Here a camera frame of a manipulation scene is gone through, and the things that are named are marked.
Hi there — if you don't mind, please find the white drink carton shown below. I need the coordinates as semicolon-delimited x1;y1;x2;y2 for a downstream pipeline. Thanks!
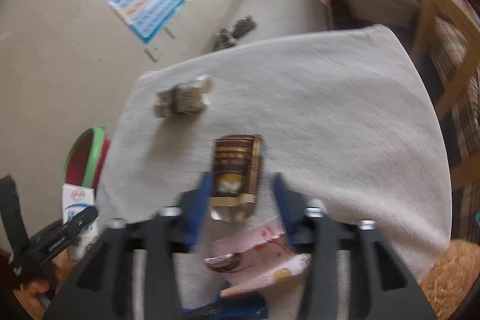
62;183;99;262

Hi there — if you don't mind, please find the white towel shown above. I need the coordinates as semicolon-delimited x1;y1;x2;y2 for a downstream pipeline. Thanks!
95;24;452;320

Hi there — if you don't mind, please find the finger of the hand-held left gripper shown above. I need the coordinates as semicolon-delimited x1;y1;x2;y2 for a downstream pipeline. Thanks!
0;174;30;266
22;205;100;262

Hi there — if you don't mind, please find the dark blue packet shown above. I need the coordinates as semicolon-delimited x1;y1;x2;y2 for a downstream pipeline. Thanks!
182;292;269;320

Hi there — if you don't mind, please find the brown fuzzy cloth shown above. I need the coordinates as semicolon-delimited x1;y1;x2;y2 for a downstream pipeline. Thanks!
15;239;477;320

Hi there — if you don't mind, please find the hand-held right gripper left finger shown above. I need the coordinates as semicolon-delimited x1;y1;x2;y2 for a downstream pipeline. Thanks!
43;172;216;320

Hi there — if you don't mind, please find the pale pink flat wrapper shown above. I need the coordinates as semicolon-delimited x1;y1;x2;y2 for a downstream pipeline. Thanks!
203;224;313;298

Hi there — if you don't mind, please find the wooden chair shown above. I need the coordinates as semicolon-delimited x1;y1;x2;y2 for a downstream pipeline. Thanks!
410;0;480;189

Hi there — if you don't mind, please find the red bin with green rim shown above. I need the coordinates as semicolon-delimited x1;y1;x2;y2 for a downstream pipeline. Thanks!
62;126;112;193

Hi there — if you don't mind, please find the tan crumpled pack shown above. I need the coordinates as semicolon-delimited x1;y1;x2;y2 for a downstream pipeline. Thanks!
154;74;214;118

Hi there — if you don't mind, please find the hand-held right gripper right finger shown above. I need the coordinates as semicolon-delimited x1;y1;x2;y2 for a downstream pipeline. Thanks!
272;172;437;320

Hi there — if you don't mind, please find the brown gold snack packet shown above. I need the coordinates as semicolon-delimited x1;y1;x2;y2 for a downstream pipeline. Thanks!
210;133;263;223

